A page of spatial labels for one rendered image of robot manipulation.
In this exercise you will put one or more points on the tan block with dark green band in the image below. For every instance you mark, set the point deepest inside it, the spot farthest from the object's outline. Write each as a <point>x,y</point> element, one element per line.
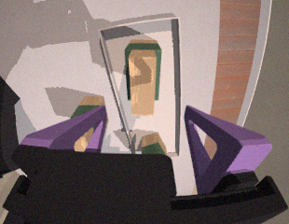
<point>152,144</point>
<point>144,63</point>
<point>88,103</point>

